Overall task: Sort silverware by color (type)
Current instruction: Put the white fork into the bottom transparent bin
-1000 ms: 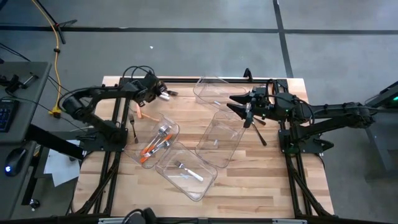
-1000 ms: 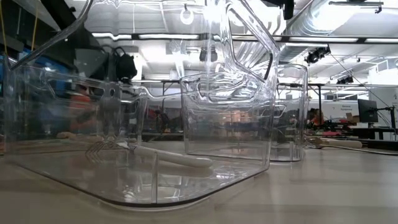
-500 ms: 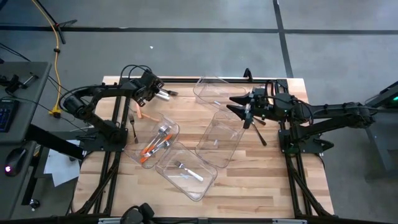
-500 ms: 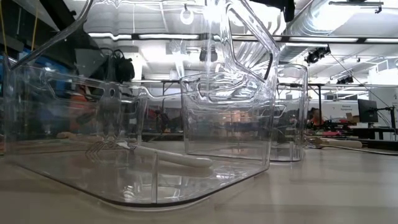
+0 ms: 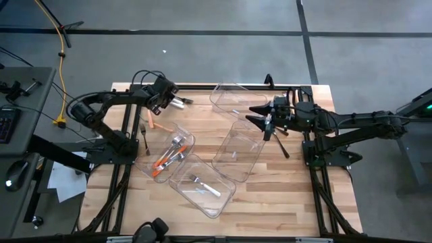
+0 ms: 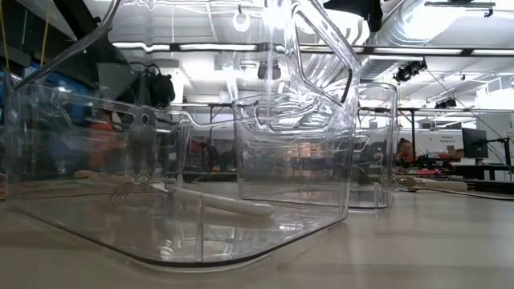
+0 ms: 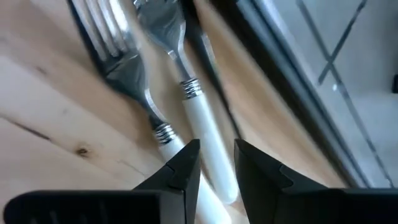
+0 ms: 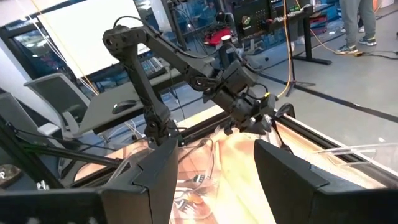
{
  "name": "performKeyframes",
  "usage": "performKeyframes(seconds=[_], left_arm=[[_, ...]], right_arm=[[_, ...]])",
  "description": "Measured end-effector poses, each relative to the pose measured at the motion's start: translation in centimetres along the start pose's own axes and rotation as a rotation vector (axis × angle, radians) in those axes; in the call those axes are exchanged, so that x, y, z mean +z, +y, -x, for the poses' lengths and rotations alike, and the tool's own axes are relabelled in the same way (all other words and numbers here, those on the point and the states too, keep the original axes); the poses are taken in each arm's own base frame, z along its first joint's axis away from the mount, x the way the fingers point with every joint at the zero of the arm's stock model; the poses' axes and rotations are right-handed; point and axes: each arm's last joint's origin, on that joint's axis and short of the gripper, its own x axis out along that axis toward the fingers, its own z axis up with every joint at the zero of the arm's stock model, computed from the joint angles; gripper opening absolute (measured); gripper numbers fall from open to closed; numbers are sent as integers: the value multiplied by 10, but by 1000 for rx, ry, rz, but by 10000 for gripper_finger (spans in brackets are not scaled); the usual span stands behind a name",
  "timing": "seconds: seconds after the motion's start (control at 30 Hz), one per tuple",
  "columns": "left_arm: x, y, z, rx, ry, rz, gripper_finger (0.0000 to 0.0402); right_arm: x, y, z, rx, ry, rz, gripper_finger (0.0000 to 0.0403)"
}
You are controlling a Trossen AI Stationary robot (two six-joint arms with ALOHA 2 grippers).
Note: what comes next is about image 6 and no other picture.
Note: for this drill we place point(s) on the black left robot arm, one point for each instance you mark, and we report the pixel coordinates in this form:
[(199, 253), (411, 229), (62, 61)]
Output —
[(104, 72)]

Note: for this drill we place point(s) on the person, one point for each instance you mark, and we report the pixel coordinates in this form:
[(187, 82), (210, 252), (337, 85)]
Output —
[(102, 144), (405, 150)]

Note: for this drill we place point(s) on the black ceiling spotlight cluster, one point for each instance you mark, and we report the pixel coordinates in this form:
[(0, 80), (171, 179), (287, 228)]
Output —
[(445, 103), (409, 71)]

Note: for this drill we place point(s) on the blue panel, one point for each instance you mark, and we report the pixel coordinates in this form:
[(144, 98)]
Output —
[(40, 80)]

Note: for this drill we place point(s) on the clear plastic bin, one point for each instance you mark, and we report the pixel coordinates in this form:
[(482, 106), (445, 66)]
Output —
[(2, 172), (373, 196), (120, 237)]

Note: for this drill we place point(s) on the black computer monitor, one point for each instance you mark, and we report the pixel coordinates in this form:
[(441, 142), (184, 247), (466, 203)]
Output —
[(476, 142)]

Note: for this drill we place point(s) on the black background table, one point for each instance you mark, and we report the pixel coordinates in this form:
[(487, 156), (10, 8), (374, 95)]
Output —
[(482, 168)]

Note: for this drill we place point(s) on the black ceiling camera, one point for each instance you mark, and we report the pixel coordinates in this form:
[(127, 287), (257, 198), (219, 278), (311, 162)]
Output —
[(275, 71)]

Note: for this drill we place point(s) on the white wall sign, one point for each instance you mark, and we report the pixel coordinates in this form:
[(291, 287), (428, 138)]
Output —
[(445, 139)]

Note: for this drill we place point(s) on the black aluminium table frame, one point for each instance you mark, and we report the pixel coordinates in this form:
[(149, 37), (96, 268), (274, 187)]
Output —
[(498, 186)]

